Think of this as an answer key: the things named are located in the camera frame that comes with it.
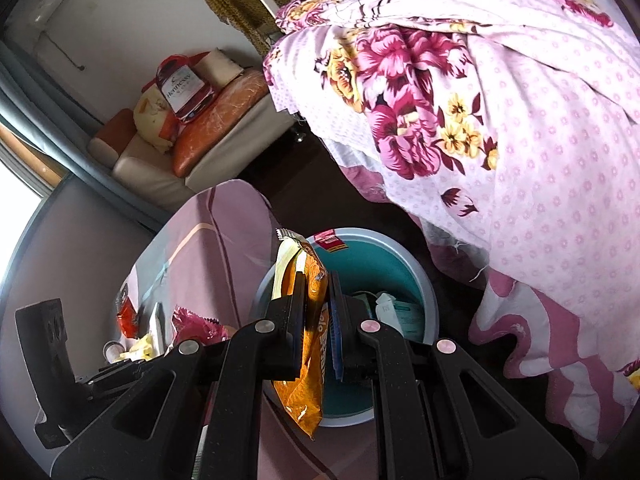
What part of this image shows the teal trash bin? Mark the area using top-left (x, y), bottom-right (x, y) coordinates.
top-left (250, 227), bottom-right (440, 429)

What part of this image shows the window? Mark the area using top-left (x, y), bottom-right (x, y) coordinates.
top-left (0, 125), bottom-right (67, 242)

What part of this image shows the grey panel board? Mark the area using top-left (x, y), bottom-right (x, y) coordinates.
top-left (0, 175), bottom-right (167, 461)

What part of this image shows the floral pink quilt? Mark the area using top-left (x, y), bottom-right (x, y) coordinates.
top-left (262, 0), bottom-right (640, 311)

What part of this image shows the pink wafer wrapper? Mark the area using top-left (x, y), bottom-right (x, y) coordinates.
top-left (171, 306), bottom-right (229, 347)

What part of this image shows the red Hennessy bag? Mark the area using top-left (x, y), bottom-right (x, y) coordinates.
top-left (152, 54), bottom-right (216, 126)

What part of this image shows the blue-grey curtain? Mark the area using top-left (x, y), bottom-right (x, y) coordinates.
top-left (0, 40), bottom-right (162, 232)

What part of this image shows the white tissue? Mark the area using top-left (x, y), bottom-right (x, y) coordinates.
top-left (149, 301), bottom-right (166, 356)

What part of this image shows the checked pink grey cloth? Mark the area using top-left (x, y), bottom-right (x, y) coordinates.
top-left (112, 180), bottom-right (382, 480)

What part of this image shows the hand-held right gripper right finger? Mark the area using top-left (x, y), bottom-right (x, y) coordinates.
top-left (327, 270), bottom-right (581, 480)

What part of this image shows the red snack wrapper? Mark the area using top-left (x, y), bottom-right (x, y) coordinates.
top-left (116, 296), bottom-right (141, 340)

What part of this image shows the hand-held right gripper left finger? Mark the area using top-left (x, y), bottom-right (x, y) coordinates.
top-left (50, 270), bottom-right (311, 480)

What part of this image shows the yellow white crumpled wrapper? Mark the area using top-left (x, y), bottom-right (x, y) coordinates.
top-left (120, 334), bottom-right (157, 364)

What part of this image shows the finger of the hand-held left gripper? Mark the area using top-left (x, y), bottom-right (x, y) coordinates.
top-left (89, 357), bottom-right (168, 387)

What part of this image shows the yellow cartoon pillow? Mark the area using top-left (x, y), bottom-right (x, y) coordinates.
top-left (132, 87), bottom-right (181, 154)

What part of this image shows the orange seat cushion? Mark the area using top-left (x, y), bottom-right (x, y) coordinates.
top-left (172, 67), bottom-right (271, 179)

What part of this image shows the beige pillow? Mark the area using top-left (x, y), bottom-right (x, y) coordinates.
top-left (192, 47), bottom-right (244, 91)

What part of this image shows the beige sofa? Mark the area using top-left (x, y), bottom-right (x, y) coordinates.
top-left (87, 50), bottom-right (297, 197)

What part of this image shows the orange snack packet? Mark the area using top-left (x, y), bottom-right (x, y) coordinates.
top-left (270, 228), bottom-right (331, 442)

